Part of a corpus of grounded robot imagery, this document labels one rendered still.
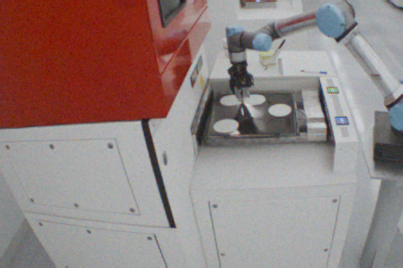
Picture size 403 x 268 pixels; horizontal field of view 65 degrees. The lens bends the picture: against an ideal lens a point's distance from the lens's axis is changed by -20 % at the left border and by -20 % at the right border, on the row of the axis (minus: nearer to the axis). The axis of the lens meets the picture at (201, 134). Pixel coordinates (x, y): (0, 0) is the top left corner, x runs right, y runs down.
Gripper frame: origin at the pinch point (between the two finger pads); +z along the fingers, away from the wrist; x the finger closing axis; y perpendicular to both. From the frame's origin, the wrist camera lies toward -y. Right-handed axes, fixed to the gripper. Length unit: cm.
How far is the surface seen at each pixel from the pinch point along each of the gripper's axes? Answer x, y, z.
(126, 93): -52, 49, -39
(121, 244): -68, 39, 21
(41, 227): -101, 20, 17
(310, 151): 11.9, 38.5, 9.2
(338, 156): 13, 56, 1
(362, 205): 75, 17, 91
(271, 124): 2.0, 23.3, 1.4
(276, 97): 15.6, 4.6, 1.4
